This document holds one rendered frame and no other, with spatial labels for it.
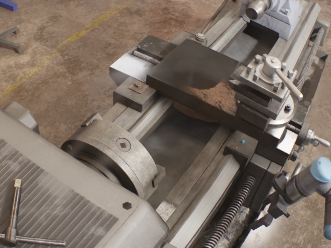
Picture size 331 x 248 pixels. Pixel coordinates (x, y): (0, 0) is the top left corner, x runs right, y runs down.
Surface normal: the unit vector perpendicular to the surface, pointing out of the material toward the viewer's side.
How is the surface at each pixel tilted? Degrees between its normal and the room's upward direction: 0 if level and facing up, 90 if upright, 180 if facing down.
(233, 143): 0
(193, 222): 36
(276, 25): 90
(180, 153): 15
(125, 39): 0
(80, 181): 0
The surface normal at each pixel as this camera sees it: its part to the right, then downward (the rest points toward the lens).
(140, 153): 0.58, -0.30
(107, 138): 0.14, -0.68
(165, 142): -0.04, -0.48
